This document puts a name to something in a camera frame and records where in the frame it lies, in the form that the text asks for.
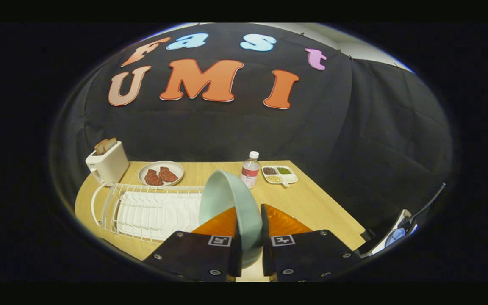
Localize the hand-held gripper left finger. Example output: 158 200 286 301
142 206 243 282

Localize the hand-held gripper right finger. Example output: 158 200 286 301
261 203 361 282

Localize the white wire dish rack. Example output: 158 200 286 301
91 182 204 243

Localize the light green plate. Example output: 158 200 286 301
199 170 264 269

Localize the white plate with meat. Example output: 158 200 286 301
138 161 184 186

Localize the white divided tray with beans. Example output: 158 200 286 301
261 165 299 187

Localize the brown meat piece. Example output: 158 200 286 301
144 169 164 186
159 166 179 183

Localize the white and blue object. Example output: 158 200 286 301
371 182 446 257

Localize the clear plastic water bottle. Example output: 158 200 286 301
241 151 261 189

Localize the white toaster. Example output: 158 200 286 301
85 141 130 186

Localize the black backdrop cloth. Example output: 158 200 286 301
51 23 454 255

